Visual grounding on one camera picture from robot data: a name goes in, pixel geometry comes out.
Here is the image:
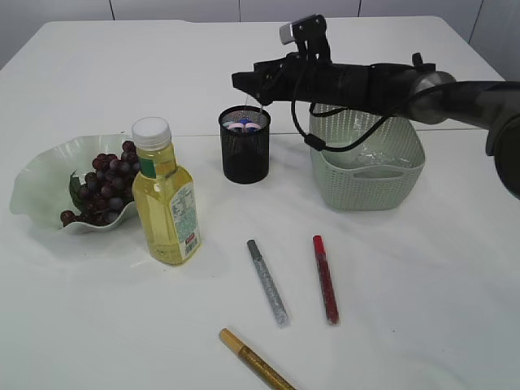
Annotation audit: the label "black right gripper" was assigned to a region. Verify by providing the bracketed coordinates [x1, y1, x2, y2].
[232, 56, 370, 110]

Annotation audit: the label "clear plastic ruler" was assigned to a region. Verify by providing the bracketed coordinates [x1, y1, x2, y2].
[241, 94, 263, 122]

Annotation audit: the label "pink safety scissors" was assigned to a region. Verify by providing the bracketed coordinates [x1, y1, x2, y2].
[225, 122, 262, 133]

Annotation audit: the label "yellow oil bottle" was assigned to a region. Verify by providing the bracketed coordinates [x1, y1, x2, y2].
[132, 117, 201, 266]

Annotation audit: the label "clear plastic sheet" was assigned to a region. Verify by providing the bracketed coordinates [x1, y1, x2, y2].
[354, 117, 412, 167]

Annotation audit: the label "purple artificial grape bunch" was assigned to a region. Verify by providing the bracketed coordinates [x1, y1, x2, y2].
[60, 141, 140, 227]

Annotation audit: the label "red glitter pen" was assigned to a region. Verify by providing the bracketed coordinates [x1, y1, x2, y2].
[313, 235, 340, 326]

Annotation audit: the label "silver glitter pen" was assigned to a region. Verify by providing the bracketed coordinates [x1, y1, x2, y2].
[247, 239, 290, 327]

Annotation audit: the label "gold glitter pen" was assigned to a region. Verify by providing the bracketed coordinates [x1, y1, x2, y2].
[219, 328, 296, 390]

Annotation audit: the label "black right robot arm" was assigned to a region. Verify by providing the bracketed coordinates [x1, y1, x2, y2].
[232, 53, 519, 197]

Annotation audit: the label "black mesh pen holder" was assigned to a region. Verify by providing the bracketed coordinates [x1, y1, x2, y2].
[219, 105, 271, 184]

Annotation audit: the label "green plastic woven basket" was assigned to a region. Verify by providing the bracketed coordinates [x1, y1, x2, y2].
[310, 104, 426, 211]

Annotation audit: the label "green wavy plastic plate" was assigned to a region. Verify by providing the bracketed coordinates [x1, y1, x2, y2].
[9, 133, 137, 235]

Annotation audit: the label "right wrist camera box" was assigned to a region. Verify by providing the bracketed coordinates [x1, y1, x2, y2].
[279, 15, 327, 45]

